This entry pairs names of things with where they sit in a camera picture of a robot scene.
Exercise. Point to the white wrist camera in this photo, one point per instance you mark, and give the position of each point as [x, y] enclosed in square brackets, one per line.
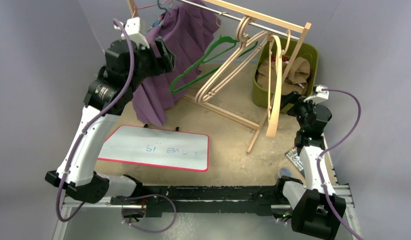
[134, 29]
[319, 95]

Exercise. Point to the beige plastic hanger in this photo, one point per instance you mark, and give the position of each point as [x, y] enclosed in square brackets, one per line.
[273, 106]

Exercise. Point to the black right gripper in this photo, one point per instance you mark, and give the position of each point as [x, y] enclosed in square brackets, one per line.
[292, 102]

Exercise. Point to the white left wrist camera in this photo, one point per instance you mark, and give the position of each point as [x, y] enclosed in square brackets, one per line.
[134, 29]

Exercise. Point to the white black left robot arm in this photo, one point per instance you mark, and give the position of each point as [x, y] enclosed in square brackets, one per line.
[127, 64]

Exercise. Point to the wooden clothes rack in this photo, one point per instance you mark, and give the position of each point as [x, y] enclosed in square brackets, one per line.
[264, 26]

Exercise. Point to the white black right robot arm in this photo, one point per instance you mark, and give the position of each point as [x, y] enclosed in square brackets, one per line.
[316, 208]

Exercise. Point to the pink-framed whiteboard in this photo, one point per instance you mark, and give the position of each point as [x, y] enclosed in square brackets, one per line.
[157, 148]

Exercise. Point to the marker pen pack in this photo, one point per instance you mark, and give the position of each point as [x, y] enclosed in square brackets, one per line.
[292, 155]

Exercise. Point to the pink wire hanger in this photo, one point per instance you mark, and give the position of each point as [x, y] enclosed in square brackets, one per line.
[136, 9]

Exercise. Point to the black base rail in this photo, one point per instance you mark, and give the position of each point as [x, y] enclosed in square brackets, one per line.
[261, 200]

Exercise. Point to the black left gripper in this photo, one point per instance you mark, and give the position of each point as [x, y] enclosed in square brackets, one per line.
[165, 63]

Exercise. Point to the teal plastic hanger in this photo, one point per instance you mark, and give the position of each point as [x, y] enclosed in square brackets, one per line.
[160, 6]

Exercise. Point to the green plastic hanger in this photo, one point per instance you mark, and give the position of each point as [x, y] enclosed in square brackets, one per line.
[205, 59]

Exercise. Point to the green plastic bin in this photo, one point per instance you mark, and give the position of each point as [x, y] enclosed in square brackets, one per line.
[309, 52]

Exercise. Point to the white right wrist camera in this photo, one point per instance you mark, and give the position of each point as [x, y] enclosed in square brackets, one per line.
[319, 95]

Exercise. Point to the tan garment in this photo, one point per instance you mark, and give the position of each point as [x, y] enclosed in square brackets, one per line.
[295, 81]

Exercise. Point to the small blue round lid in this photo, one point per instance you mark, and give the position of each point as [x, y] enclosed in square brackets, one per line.
[284, 172]

